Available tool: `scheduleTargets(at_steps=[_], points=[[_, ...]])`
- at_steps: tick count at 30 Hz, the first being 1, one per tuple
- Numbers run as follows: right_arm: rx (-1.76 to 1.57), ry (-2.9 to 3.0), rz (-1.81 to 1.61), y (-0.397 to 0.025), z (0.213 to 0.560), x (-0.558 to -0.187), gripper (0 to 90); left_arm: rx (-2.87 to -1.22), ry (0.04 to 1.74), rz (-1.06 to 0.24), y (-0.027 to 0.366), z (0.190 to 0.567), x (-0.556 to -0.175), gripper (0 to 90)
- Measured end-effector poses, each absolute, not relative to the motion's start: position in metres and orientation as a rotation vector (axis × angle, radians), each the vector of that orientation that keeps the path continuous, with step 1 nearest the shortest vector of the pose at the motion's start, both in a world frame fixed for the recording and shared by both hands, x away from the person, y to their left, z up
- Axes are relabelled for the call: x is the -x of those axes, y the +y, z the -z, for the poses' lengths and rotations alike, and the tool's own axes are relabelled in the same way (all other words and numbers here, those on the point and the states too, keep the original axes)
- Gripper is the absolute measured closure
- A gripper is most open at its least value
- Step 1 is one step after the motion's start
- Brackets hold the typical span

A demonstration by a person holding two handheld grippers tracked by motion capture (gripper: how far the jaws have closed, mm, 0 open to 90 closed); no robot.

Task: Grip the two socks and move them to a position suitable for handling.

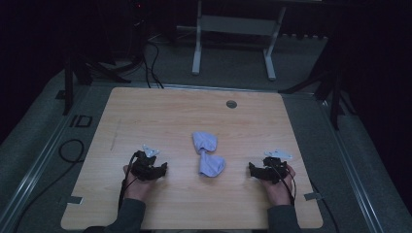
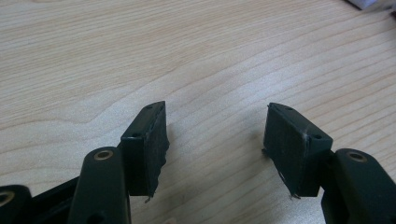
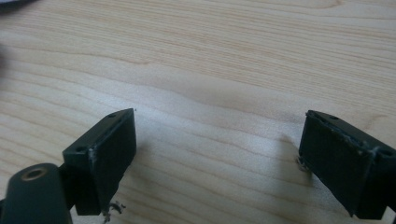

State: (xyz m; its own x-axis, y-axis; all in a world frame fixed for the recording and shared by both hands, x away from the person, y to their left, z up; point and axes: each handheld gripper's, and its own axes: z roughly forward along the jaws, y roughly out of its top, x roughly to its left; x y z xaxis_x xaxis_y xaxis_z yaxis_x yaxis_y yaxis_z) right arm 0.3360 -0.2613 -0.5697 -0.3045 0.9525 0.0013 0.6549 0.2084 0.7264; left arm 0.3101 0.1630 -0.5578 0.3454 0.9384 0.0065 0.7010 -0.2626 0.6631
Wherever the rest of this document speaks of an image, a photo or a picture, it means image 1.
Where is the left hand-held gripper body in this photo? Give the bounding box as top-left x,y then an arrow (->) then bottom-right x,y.
130,144 -> 160,182

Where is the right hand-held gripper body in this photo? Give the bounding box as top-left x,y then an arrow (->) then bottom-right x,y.
257,149 -> 293,185

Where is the person's right hand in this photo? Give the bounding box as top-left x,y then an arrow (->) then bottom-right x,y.
258,164 -> 296,207

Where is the person's left hand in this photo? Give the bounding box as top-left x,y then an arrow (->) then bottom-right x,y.
122,164 -> 157,204

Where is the light purple cloth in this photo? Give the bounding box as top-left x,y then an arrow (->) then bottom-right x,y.
191,130 -> 226,179

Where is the grey tape piece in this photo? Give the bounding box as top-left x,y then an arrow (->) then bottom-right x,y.
65,195 -> 85,206
303,191 -> 326,202

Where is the black tripod stand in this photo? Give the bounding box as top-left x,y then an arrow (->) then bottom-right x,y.
62,54 -> 132,117
279,61 -> 358,131

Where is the white metal stand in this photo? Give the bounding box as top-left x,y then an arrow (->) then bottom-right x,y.
176,0 -> 288,82

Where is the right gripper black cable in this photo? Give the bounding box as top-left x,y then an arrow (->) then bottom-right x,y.
271,163 -> 298,207

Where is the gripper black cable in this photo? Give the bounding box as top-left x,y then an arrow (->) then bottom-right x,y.
118,150 -> 140,213
271,163 -> 298,207

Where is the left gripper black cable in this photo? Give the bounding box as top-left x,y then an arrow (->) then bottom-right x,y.
118,150 -> 140,213

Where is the black floor cable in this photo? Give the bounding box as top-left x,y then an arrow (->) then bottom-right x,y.
308,178 -> 341,233
12,138 -> 86,233

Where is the metal floor rail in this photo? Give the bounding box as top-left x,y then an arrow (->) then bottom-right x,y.
0,84 -> 93,233
319,100 -> 387,233

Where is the black cable bundle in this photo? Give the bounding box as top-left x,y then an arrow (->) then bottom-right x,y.
141,38 -> 165,89

